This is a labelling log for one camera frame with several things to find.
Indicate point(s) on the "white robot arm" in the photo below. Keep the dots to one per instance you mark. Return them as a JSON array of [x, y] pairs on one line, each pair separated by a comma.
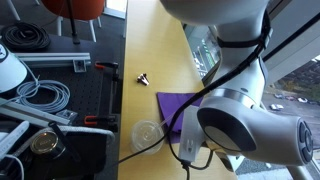
[[230, 115]]

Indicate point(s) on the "clear drinking straw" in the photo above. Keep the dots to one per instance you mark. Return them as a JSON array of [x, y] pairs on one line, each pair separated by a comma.
[[169, 118]]

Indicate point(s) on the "clear plastic cup with lid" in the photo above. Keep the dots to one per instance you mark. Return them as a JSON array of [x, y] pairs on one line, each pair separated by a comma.
[[144, 134]]

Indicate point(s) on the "upper orange black clamp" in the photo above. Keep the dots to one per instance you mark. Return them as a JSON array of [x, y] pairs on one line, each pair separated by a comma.
[[114, 66]]

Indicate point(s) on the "orange black clamp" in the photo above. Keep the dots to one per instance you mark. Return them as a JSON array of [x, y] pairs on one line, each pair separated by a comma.
[[104, 122], [114, 66]]

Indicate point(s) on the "lower orange black clamp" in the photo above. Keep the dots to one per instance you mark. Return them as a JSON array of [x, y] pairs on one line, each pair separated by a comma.
[[104, 122]]

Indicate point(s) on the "orange chair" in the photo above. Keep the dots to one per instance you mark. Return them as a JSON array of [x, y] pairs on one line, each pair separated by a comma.
[[84, 10]]

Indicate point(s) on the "black tripod pole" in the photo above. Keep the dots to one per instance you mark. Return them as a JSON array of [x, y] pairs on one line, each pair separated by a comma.
[[75, 38]]

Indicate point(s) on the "white dome device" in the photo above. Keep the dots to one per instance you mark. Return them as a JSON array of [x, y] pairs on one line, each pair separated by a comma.
[[12, 71]]

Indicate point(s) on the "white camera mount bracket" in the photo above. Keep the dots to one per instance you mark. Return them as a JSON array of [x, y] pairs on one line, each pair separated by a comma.
[[192, 135]]

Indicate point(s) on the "aluminium extrusion rail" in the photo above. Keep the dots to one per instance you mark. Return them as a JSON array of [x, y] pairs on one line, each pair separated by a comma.
[[32, 115], [78, 61]]

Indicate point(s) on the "lower aluminium extrusion rail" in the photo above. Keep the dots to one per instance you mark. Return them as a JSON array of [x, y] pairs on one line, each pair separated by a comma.
[[32, 115]]

